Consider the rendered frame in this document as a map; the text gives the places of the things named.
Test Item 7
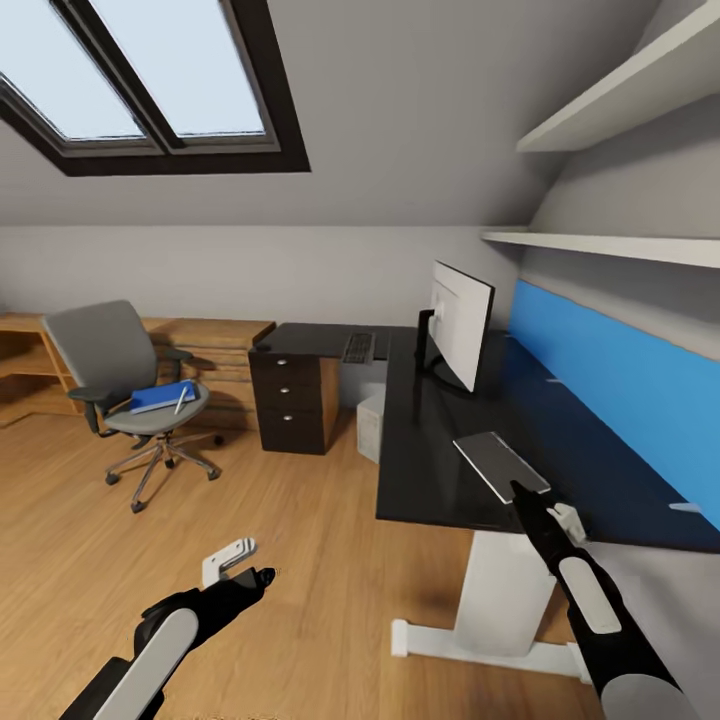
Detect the swivel chair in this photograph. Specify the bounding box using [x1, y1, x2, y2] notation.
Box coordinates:
[41, 300, 224, 513]

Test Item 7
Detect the keyboard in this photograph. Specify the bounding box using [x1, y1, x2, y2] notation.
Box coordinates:
[340, 333, 376, 367]

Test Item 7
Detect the desktop computer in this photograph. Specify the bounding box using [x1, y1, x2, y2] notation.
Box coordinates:
[357, 389, 386, 463]

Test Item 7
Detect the notebook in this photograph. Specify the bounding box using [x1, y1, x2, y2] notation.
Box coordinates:
[453, 431, 551, 504]

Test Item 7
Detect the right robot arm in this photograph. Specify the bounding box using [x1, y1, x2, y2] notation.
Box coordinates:
[509, 480, 701, 720]

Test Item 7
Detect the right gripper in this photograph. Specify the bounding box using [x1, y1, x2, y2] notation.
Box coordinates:
[509, 480, 566, 551]

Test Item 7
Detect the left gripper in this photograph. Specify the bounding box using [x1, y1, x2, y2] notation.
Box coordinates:
[204, 567, 276, 635]

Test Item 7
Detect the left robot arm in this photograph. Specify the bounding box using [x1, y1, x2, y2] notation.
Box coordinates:
[58, 538, 276, 720]

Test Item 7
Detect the monitor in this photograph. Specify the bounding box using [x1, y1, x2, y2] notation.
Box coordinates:
[414, 261, 496, 396]

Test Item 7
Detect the folder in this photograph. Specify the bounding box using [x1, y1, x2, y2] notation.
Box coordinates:
[125, 379, 197, 414]

